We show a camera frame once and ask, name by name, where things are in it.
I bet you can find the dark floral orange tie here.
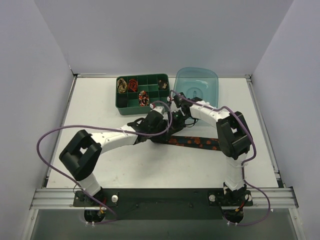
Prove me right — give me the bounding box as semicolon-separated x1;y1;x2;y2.
157;136;221;151

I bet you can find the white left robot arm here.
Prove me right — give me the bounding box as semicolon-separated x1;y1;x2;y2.
59;107;173;200

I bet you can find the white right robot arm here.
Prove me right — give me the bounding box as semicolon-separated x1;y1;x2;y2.
173;92;253;199

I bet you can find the red white rolled tie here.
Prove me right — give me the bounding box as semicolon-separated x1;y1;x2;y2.
138;90;150;107

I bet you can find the dark rolled tie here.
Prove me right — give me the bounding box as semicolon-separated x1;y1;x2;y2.
157;79;168;91

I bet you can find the green compartment organizer box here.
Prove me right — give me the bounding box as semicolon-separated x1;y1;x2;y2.
115;73;170;116

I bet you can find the teal transparent plastic tub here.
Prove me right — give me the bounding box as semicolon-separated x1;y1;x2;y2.
173;67;219;108

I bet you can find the beige rolled tie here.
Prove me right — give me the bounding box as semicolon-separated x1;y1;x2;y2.
117;78;128;94

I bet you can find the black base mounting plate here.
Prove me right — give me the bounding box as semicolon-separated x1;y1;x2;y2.
72;188;253;221

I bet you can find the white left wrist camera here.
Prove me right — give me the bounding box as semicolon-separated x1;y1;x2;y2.
151;104;166;115

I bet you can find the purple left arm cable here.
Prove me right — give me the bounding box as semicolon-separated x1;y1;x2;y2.
36;100;174;225

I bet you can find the aluminium front rail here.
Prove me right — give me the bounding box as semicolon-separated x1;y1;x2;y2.
30;188;299;210

